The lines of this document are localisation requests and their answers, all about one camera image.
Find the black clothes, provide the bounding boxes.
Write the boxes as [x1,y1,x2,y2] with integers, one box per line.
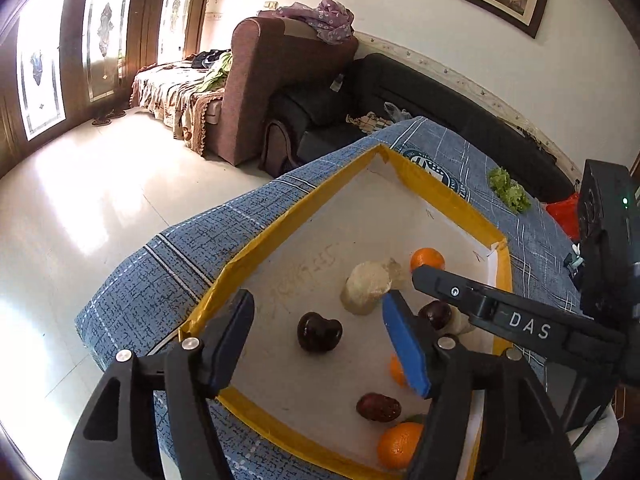
[190,49,232,68]

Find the small black and white gadget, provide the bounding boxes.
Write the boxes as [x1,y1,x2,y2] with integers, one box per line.
[564,242,586,276]

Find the brown sofa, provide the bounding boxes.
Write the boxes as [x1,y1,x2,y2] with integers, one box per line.
[202,16,360,167]

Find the black bag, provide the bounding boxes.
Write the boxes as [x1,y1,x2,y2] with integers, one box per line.
[257,119,301,178]

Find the purple floral cloth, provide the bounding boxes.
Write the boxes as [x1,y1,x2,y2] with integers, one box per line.
[257,0,356,46]

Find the dark purple plum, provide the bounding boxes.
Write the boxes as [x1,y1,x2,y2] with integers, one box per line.
[297,311,344,353]
[417,301,453,332]
[356,392,402,423]

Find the green lettuce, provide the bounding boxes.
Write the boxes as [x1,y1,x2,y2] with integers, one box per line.
[487,167,532,213]

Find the black sofa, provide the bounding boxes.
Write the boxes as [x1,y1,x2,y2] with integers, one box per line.
[270,52,576,201]

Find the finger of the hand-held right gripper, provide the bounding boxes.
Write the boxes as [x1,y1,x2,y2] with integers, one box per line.
[411,265,626,361]

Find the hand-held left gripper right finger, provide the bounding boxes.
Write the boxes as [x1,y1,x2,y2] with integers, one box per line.
[382,290,583,480]

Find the clear plastic bag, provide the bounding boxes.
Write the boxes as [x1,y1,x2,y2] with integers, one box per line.
[382,101,413,121]

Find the checked cloth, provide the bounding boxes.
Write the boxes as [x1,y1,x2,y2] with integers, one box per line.
[346,111,396,133]

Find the patterned glass door panel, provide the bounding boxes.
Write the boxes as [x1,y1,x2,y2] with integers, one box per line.
[156,0,198,63]
[15,0,71,141]
[80,0,141,103]

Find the yellow cardboard box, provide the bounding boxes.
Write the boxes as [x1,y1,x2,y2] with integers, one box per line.
[177,142,513,480]

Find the patterned daybed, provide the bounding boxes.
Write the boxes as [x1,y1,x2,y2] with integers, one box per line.
[131,57,228,156]

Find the red plastic bag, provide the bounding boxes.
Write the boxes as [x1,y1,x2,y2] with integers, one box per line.
[545,192,583,241]

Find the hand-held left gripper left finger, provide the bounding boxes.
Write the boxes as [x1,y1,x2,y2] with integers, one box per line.
[57,289,256,480]

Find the orange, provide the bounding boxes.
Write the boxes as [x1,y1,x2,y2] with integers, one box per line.
[389,354,412,388]
[376,421,425,471]
[410,247,446,273]

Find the green cloth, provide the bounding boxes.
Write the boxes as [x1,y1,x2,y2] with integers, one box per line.
[197,52,233,93]

